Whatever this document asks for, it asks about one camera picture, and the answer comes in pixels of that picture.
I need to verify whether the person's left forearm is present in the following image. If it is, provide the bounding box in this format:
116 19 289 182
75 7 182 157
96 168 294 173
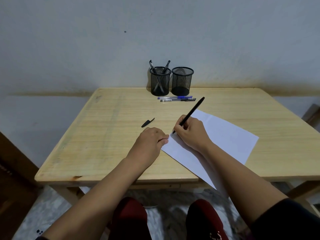
42 157 143 240

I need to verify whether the person's right hand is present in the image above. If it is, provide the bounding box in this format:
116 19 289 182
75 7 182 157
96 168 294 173
173 115 213 154

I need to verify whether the clear black gel pen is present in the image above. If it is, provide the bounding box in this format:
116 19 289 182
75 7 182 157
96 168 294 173
154 60 171 94
149 60 165 94

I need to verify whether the white power strip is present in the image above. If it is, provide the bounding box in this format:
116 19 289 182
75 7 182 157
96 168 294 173
35 223 53 235

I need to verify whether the white paper sheet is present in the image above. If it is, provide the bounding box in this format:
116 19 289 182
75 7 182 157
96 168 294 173
161 109 259 198

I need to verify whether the matte black pen cap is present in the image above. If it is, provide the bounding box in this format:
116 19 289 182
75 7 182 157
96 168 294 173
141 117 155 128

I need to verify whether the person's red-trousered leg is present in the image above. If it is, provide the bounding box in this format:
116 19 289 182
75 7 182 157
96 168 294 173
185 199 229 240
107 197 153 240

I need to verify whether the clear blue gel pen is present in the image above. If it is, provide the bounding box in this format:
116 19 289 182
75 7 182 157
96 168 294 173
157 95 193 100

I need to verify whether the person's left red-trousered leg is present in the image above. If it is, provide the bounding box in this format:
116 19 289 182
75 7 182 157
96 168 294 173
107 197 153 240

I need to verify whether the person's left hand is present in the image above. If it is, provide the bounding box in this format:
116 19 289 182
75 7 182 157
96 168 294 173
126 127 170 168

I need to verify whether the person's right forearm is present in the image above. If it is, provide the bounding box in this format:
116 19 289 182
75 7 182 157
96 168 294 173
201 142 288 227

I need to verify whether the black mesh pen cup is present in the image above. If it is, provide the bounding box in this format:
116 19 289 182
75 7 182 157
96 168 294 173
171 66 194 97
149 66 172 97

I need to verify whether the person's right black sleeve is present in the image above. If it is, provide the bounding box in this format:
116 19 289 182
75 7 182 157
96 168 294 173
250 198 320 240

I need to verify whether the person's right red-trousered leg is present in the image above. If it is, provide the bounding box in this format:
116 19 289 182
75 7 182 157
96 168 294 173
185 199 229 240

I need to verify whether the brown wooden door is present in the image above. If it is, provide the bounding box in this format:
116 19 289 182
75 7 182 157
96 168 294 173
0 132 39 240

